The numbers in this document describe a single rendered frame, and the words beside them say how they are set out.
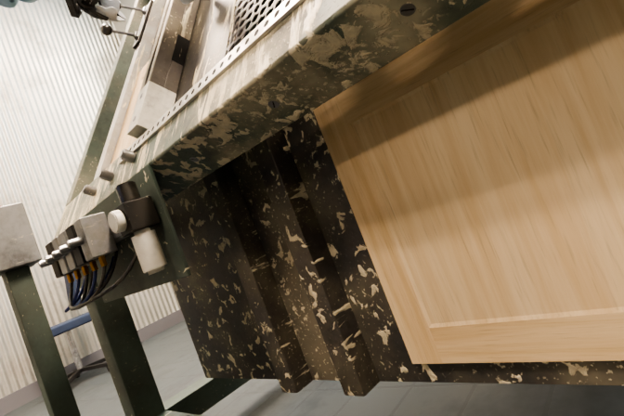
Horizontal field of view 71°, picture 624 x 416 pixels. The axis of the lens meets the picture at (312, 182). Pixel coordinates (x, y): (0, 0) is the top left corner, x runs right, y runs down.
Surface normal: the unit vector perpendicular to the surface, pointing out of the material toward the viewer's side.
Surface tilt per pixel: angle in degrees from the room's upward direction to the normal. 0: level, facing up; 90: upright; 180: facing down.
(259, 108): 146
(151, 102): 90
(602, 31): 90
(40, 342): 90
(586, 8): 90
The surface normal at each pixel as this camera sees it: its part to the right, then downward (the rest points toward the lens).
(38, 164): 0.73, -0.32
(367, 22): -0.06, 0.89
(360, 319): -0.65, 0.22
